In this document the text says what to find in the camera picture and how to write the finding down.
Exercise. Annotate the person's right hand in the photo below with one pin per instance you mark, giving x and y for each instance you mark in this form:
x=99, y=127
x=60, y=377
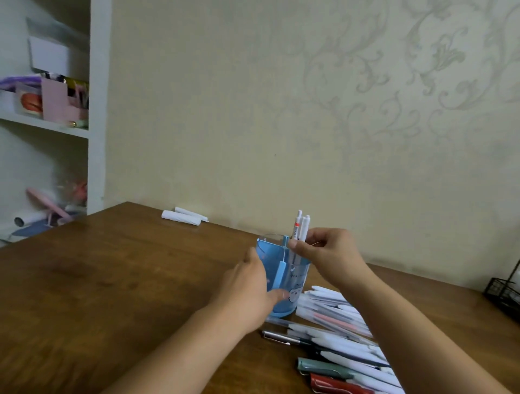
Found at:
x=333, y=255

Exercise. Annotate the person's left hand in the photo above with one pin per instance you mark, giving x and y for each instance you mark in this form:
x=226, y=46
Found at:
x=243, y=292

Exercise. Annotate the plain white click pen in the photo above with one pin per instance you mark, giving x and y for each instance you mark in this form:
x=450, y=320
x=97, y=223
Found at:
x=304, y=225

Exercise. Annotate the white pen orange band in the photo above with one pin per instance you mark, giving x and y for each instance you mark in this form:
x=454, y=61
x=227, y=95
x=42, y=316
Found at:
x=297, y=223

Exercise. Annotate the blue pen holder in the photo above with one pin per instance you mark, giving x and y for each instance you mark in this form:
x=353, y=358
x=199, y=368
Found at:
x=292, y=308

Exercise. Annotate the stack of frosted capped pens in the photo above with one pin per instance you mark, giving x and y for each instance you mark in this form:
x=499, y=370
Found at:
x=337, y=320

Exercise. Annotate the pile of white pens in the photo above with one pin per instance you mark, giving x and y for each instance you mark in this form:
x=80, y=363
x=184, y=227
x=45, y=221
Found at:
x=349, y=345

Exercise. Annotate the grey green pen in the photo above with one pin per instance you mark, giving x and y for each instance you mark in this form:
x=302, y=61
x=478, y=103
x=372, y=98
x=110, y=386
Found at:
x=321, y=367

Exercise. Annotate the red pen silver clip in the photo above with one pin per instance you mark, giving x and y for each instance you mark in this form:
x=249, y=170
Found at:
x=333, y=383

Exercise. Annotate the person's right forearm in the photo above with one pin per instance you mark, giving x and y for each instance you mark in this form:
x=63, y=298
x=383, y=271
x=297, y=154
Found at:
x=406, y=337

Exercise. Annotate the person's left forearm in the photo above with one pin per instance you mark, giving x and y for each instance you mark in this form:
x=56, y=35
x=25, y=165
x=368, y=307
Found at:
x=183, y=357

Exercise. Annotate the thin rolled white paper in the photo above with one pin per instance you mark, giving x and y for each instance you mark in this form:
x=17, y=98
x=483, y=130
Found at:
x=191, y=213

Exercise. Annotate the thick rolled white paper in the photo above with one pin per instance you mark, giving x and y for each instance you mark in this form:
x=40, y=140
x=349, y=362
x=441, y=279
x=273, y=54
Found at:
x=180, y=217

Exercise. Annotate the brown wooden table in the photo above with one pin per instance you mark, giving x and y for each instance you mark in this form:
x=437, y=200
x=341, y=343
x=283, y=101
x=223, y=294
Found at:
x=101, y=276

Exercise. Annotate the pink folding stand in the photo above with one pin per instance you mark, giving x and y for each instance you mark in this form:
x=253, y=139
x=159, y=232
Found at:
x=44, y=201

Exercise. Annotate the blue flat item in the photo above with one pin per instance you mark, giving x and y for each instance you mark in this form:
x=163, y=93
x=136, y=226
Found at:
x=32, y=230

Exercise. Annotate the white paper tube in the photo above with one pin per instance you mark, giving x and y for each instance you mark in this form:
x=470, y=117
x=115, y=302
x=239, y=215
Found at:
x=30, y=219

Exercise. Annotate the white shelf unit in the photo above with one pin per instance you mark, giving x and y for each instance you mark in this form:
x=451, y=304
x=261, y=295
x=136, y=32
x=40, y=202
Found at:
x=99, y=101

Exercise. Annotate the purple bag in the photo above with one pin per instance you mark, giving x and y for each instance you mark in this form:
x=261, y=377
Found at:
x=16, y=83

